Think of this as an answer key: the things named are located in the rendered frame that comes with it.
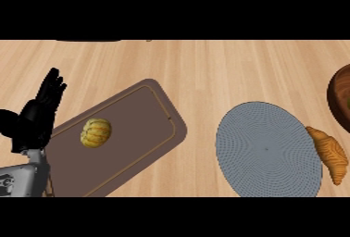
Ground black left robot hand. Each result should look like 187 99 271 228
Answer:
0 67 68 155

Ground golden brown croissant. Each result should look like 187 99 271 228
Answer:
304 126 350 186

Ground brown rectangular placemat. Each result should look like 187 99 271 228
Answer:
44 78 189 198

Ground yellow lemon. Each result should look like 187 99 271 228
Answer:
79 118 113 149

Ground round grey woven placemat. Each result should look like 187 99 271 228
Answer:
214 101 323 198

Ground dark brown wooden bowl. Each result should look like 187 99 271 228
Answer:
325 63 350 134

